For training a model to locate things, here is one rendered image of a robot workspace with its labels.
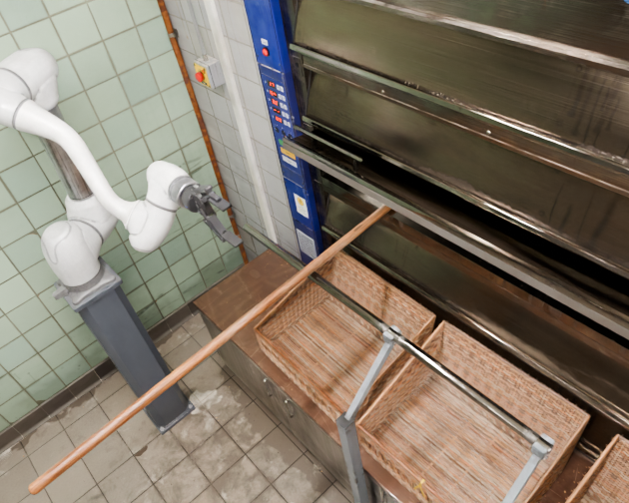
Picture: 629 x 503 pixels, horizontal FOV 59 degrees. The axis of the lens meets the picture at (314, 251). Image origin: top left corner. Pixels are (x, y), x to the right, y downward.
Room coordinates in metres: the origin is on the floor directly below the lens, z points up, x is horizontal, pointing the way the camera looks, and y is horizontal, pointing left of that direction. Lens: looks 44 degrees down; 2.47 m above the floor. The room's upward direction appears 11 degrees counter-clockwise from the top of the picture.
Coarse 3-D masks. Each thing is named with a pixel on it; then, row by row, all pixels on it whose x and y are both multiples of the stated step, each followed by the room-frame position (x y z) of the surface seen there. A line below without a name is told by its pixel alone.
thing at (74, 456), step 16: (384, 208) 1.44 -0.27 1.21; (368, 224) 1.38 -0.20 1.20; (352, 240) 1.33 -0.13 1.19; (320, 256) 1.26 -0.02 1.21; (304, 272) 1.21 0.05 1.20; (288, 288) 1.16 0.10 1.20; (272, 304) 1.12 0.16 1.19; (240, 320) 1.07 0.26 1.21; (224, 336) 1.02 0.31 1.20; (208, 352) 0.98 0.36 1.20; (176, 368) 0.94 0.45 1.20; (192, 368) 0.94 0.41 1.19; (160, 384) 0.90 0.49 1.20; (144, 400) 0.86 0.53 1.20; (128, 416) 0.82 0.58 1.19; (96, 432) 0.79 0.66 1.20; (112, 432) 0.79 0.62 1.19; (80, 448) 0.75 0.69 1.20; (64, 464) 0.72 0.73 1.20; (48, 480) 0.69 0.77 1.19
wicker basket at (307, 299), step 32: (320, 288) 1.60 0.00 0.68; (288, 320) 1.50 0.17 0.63; (320, 320) 1.50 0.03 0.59; (352, 320) 1.47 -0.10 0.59; (384, 320) 1.37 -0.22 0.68; (416, 320) 1.26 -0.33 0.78; (288, 352) 1.37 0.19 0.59; (320, 352) 1.34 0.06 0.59; (352, 352) 1.31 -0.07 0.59; (320, 384) 1.19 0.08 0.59; (352, 384) 1.16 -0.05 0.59; (384, 384) 1.06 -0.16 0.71
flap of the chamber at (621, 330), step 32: (352, 160) 1.48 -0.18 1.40; (416, 192) 1.26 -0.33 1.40; (448, 192) 1.25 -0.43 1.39; (480, 224) 1.07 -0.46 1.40; (512, 224) 1.06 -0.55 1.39; (480, 256) 0.96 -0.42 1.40; (544, 256) 0.91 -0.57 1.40; (576, 256) 0.90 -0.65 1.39; (544, 288) 0.81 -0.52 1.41; (576, 288) 0.79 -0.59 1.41; (608, 288) 0.78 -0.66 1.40; (608, 320) 0.68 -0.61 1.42
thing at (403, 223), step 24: (336, 192) 1.66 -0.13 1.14; (360, 192) 1.58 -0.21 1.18; (384, 216) 1.45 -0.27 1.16; (432, 240) 1.27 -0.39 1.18; (480, 264) 1.12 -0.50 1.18; (504, 288) 1.04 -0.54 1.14; (528, 288) 0.99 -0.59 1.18; (552, 312) 0.91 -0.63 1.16; (576, 312) 0.88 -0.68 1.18; (600, 336) 0.80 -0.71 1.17
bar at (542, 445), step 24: (264, 240) 1.44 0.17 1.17; (336, 288) 1.14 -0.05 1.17; (360, 312) 1.04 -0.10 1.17; (384, 336) 0.94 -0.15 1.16; (384, 360) 0.91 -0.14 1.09; (432, 360) 0.82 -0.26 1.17; (456, 384) 0.74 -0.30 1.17; (528, 432) 0.58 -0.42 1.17; (360, 456) 0.82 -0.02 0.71; (360, 480) 0.81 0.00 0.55
